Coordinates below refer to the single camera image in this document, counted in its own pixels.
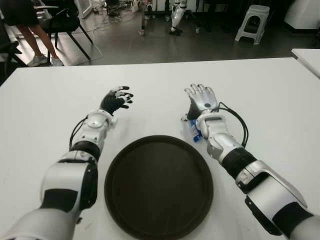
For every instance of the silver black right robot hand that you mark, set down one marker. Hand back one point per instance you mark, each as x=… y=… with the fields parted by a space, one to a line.
x=205 y=98

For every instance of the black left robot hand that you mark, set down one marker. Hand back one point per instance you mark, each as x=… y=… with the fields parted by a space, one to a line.
x=111 y=102

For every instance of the blue Oreo cookie pack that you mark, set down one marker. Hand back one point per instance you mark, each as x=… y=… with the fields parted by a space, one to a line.
x=193 y=130

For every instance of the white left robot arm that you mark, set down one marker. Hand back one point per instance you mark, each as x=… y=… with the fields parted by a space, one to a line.
x=65 y=180

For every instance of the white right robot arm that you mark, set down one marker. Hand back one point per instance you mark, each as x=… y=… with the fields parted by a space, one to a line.
x=217 y=130

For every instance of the white humanoid robot leg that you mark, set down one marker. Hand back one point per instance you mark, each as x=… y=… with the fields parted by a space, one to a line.
x=177 y=15

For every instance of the black wheeled metal stand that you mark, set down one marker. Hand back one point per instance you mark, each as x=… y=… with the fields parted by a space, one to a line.
x=143 y=20

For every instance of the black chair with armrests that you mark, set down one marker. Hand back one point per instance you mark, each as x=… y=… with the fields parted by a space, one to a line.
x=62 y=22

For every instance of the round dark brown tray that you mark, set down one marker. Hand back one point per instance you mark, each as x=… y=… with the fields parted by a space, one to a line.
x=160 y=187

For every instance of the white framed panel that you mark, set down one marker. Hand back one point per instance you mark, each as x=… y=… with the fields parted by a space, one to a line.
x=85 y=7

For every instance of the white plastic stool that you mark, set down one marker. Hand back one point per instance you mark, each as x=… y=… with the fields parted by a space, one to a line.
x=257 y=11

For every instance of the white side table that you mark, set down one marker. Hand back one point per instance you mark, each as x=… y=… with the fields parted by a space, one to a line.
x=308 y=58

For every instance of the black office chair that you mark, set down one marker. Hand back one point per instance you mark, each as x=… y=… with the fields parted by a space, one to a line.
x=8 y=51

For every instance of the person in dark shorts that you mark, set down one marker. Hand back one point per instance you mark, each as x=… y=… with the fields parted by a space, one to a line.
x=20 y=12

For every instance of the white cabinet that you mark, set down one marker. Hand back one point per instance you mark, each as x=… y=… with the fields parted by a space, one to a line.
x=302 y=15

